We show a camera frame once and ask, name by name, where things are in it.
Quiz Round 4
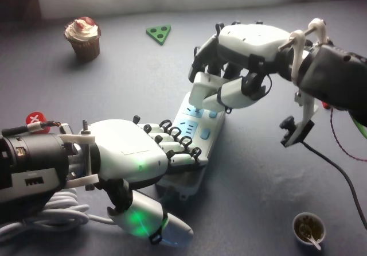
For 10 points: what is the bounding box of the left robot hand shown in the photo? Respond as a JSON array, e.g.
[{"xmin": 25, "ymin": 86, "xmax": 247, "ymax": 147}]
[{"xmin": 83, "ymin": 114, "xmax": 203, "ymax": 245}]

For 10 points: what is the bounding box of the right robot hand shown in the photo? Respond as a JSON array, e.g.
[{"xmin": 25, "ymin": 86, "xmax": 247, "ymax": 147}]
[{"xmin": 188, "ymin": 21, "xmax": 292, "ymax": 111}]

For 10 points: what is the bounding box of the white power plug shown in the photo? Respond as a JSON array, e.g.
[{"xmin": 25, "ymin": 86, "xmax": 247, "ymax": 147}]
[{"xmin": 190, "ymin": 72, "xmax": 230, "ymax": 112}]

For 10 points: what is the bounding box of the white and blue power strip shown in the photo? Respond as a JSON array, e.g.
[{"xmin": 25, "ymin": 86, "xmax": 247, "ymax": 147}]
[{"xmin": 156, "ymin": 92, "xmax": 227, "ymax": 201}]

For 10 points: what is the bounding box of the green triangular block with holes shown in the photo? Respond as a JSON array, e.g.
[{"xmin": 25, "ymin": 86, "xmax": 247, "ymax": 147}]
[{"xmin": 145, "ymin": 24, "xmax": 172, "ymax": 46}]

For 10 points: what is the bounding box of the red disc with white cross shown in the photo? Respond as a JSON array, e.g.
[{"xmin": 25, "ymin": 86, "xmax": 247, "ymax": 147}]
[{"xmin": 25, "ymin": 111, "xmax": 51, "ymax": 135}]

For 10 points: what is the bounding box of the toy cupcake with white frosting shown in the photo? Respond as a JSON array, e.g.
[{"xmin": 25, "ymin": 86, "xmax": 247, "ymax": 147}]
[{"xmin": 63, "ymin": 17, "xmax": 101, "ymax": 61}]

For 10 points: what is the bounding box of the grey table cloth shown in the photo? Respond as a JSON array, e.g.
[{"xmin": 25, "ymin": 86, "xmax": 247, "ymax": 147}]
[{"xmin": 0, "ymin": 0, "xmax": 367, "ymax": 256}]

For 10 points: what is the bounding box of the white cup of soup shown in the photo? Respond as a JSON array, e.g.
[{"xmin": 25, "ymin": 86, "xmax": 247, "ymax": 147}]
[{"xmin": 292, "ymin": 212, "xmax": 327, "ymax": 247}]

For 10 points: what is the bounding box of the white spoon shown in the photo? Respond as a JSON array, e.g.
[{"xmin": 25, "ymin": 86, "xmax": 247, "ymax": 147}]
[{"xmin": 303, "ymin": 232, "xmax": 322, "ymax": 251}]

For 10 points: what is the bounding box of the white coiled power cable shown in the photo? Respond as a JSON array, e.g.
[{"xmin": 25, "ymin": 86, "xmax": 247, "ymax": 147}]
[{"xmin": 0, "ymin": 187, "xmax": 116, "ymax": 236}]

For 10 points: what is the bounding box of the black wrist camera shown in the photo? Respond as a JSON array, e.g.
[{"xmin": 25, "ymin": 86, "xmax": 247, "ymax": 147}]
[{"xmin": 280, "ymin": 115, "xmax": 315, "ymax": 148}]

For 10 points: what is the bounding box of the thin red wire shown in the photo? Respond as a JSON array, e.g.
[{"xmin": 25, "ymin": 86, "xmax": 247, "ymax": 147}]
[{"xmin": 328, "ymin": 106, "xmax": 367, "ymax": 162}]

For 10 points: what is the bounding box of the black camera cable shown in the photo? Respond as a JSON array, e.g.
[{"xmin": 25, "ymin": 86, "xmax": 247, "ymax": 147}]
[{"xmin": 302, "ymin": 141, "xmax": 367, "ymax": 231}]

